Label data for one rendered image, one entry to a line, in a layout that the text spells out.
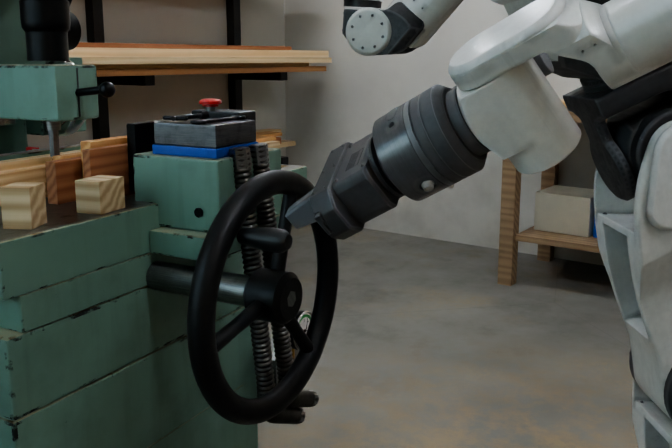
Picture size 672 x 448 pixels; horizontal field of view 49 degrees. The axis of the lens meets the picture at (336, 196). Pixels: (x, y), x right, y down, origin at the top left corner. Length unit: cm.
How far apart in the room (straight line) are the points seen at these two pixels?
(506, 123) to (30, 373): 54
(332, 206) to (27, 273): 33
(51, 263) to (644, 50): 61
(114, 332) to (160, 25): 344
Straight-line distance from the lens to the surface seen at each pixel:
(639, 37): 61
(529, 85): 64
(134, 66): 351
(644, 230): 105
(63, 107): 99
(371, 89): 464
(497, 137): 65
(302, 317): 116
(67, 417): 91
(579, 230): 369
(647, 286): 109
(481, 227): 438
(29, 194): 84
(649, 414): 128
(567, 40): 61
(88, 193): 90
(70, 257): 86
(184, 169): 91
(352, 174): 68
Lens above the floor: 108
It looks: 11 degrees down
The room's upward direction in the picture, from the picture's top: straight up
